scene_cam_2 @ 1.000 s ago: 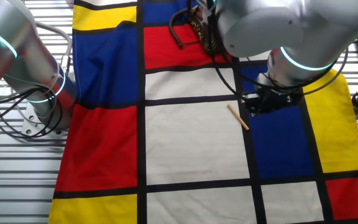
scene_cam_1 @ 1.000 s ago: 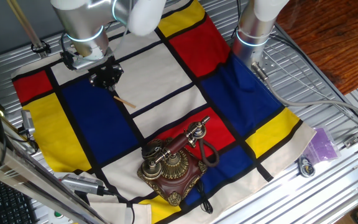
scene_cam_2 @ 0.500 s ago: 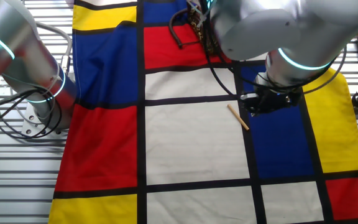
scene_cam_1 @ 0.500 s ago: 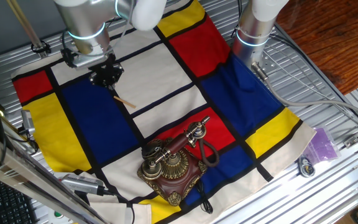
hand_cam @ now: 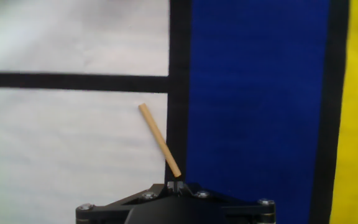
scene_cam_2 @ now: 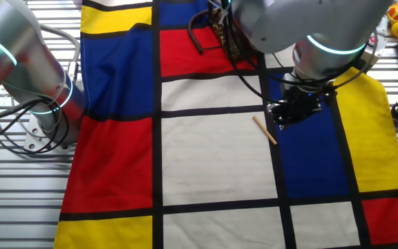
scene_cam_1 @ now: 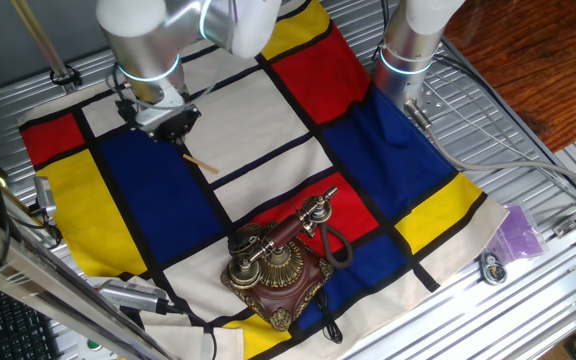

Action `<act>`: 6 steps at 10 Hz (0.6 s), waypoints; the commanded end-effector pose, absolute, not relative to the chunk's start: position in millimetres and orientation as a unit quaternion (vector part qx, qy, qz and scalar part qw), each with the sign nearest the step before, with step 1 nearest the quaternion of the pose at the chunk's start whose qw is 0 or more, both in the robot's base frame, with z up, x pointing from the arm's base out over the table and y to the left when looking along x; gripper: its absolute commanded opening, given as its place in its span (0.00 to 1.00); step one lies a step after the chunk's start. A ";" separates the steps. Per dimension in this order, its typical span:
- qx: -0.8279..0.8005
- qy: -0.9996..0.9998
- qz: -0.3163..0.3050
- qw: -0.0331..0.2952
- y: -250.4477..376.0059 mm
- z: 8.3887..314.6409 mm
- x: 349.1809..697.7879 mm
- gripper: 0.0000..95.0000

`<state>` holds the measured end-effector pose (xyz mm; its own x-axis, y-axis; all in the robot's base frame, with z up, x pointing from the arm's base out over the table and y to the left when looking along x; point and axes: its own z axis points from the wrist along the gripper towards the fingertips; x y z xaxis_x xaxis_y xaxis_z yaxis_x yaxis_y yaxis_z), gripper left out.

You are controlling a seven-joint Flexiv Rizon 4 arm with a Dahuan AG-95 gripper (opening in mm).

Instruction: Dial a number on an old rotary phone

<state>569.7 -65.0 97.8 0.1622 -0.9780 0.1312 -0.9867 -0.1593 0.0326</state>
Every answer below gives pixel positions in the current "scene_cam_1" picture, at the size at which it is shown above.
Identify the red blue yellow grid cloth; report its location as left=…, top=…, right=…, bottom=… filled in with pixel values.
left=16, top=0, right=511, bottom=360

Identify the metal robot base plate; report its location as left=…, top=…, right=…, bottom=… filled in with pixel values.
left=406, top=81, right=450, bottom=122

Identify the thick gray cable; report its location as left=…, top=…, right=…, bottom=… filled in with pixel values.
left=404, top=98, right=576, bottom=199

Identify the small round metal disc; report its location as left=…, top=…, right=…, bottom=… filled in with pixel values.
left=478, top=249, right=509, bottom=288

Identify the aluminium frame bar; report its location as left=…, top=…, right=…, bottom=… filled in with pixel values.
left=0, top=201, right=175, bottom=360

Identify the metal pole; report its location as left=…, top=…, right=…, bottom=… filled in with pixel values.
left=9, top=0, right=78, bottom=95

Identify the purple plastic bag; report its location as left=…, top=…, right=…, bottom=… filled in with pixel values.
left=484, top=201, right=550, bottom=267

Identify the thin black phone cable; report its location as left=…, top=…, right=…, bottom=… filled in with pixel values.
left=314, top=288, right=345, bottom=346

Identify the gray box green button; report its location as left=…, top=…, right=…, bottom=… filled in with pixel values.
left=74, top=334, right=120, bottom=360

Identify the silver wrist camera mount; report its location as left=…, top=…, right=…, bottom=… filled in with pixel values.
left=134, top=93, right=190, bottom=132

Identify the short wooden stick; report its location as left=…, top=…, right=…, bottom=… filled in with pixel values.
left=182, top=153, right=220, bottom=176

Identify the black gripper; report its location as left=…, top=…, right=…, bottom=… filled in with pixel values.
left=146, top=106, right=202, bottom=144

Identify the silver camera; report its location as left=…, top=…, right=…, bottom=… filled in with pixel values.
left=94, top=278, right=170, bottom=316

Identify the black keyboard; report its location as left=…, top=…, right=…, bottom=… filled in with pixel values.
left=0, top=278, right=63, bottom=360

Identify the black pole clamp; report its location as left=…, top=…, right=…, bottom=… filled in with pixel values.
left=48, top=64, right=84, bottom=88

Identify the dark brown coiled cord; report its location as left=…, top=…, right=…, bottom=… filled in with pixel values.
left=317, top=221, right=355, bottom=271

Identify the brass brown phone handset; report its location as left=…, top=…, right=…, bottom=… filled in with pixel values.
left=226, top=185, right=340, bottom=292

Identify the small gray camera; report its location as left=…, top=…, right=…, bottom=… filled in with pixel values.
left=32, top=175, right=59, bottom=218

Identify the brown wooden tabletop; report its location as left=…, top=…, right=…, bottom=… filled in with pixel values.
left=442, top=0, right=576, bottom=154

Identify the black camera cable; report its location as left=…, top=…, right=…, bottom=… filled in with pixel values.
left=156, top=298, right=219, bottom=360

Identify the antique brass rotary telephone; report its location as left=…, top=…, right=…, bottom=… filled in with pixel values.
left=219, top=222, right=337, bottom=333

